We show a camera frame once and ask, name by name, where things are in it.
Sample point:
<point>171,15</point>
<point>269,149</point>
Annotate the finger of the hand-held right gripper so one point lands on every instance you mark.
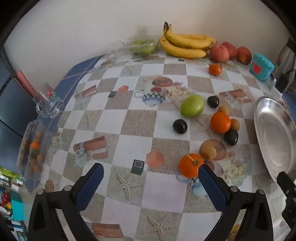
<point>286,185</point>

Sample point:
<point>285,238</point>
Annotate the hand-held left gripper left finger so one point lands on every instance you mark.
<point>91,185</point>

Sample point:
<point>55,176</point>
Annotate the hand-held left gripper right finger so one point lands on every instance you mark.
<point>211,187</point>

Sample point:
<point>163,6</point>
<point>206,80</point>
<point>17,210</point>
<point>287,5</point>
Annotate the orange tangerine with stem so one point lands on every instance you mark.
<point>190,165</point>

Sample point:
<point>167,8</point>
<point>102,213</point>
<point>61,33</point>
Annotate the brown longan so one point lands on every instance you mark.
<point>223,109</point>
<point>235,124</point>
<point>208,151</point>

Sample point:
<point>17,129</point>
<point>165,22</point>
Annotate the round steel plate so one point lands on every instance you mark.
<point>272,134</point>

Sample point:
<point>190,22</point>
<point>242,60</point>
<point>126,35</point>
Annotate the dark purple plum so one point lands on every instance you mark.
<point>231,137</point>
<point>213,101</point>
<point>180,126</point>

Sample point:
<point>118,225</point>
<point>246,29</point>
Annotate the green mango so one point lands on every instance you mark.
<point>192,106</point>

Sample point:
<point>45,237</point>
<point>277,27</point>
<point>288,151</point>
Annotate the clear plastic fruit container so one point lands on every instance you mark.
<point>32,148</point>

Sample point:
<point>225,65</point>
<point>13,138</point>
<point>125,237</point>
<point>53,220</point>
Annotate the printed checkered tablecloth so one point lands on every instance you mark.
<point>138,125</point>

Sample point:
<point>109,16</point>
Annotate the colourful clutter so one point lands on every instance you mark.
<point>7,201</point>

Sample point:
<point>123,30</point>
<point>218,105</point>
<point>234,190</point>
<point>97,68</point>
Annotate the clear glass mug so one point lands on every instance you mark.
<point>47,102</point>

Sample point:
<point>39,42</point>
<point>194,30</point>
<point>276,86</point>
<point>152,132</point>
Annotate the black power adapter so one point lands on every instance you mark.
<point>281,83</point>

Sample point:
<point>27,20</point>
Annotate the dark cabinet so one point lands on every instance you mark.
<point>9,104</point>

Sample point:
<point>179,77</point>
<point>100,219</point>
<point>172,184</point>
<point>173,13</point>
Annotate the teal plastic box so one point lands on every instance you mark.
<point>262,67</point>

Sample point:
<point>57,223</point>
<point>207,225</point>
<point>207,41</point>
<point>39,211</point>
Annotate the pink flat object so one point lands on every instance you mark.
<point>24,83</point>

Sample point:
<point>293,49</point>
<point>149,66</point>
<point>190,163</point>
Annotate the steel kettle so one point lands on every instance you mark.
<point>285,55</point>

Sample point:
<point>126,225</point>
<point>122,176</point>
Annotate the pale red apple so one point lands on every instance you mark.
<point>219,53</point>

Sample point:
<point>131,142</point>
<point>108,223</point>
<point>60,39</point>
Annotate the dark red apple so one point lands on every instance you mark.
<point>232,49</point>
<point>244,55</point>

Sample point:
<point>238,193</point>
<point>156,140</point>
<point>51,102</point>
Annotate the yellow banana bunch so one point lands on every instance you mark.
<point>182,49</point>

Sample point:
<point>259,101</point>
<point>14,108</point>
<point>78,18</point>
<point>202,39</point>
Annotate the plastic bag of green fruit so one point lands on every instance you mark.
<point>143,47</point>

